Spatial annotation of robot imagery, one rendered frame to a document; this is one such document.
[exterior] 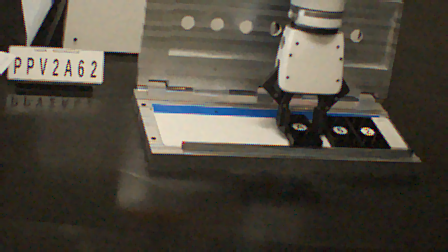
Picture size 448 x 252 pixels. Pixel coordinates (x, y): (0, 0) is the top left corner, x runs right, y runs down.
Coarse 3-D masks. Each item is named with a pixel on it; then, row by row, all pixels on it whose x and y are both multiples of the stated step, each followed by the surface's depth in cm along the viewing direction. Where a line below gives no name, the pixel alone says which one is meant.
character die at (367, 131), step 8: (352, 120) 163; (360, 120) 163; (368, 120) 164; (360, 128) 160; (368, 128) 161; (376, 128) 161; (360, 136) 158; (368, 136) 158; (376, 136) 159; (368, 144) 156; (376, 144) 157; (384, 144) 157
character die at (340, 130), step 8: (328, 120) 162; (336, 120) 162; (344, 120) 162; (328, 128) 159; (336, 128) 159; (344, 128) 159; (352, 128) 160; (328, 136) 157; (336, 136) 157; (344, 136) 157; (352, 136) 158; (336, 144) 154; (344, 144) 154; (352, 144) 155; (360, 144) 155
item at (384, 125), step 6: (378, 120) 164; (384, 120) 164; (378, 126) 162; (384, 126) 163; (390, 126) 163; (384, 132) 160; (390, 132) 161; (396, 132) 161; (390, 138) 159; (396, 138) 160; (390, 144) 157; (396, 144) 158; (402, 144) 158
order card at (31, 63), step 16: (16, 48) 159; (32, 48) 159; (48, 48) 160; (64, 48) 161; (16, 64) 159; (32, 64) 159; (48, 64) 160; (64, 64) 161; (80, 64) 162; (96, 64) 162; (48, 80) 160; (64, 80) 161; (80, 80) 162; (96, 80) 163
